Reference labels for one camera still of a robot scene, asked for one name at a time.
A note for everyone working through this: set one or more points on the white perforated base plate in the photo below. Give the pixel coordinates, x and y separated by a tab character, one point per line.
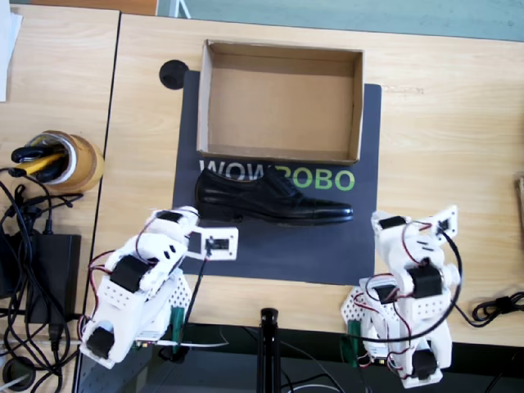
354	307
180	292

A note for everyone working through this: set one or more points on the black camera stand post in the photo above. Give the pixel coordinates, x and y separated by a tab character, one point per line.
269	352

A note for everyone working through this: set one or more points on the black power adapter brick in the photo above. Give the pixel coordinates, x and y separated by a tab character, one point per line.
53	278

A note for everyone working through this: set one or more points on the white metal frame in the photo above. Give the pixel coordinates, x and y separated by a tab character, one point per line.
183	8

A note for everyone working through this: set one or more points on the open cardboard box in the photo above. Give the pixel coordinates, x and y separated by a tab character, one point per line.
278	102

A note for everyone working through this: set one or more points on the black round desk grommet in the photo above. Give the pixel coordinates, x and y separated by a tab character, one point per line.
174	74

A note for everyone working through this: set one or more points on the green table clamp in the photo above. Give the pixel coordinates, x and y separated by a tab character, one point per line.
178	323
353	340

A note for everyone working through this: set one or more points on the black leather dress shoe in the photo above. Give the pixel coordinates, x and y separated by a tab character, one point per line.
245	196

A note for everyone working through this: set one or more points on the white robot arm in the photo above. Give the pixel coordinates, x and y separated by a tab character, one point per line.
127	303
425	311

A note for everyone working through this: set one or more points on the brown packing tape roll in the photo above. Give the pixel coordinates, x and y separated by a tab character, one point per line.
88	168

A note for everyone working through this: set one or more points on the black mat with WOWROBO print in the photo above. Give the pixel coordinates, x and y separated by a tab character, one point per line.
286	254

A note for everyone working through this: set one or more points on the white paper stack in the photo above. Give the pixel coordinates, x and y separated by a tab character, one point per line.
6	49

